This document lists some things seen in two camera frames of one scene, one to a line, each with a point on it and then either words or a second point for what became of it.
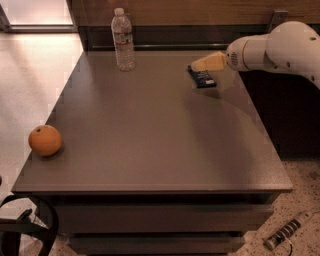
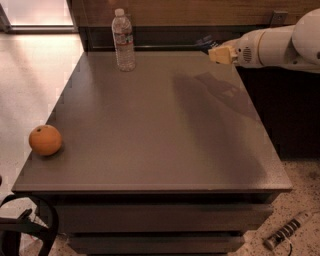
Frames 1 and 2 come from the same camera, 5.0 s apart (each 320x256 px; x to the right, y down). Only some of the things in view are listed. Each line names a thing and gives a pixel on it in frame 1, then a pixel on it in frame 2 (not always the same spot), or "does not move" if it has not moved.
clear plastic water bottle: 121,27 does not move
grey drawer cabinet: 152,163 does not move
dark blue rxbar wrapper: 201,79 → 206,44
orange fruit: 45,140 does not move
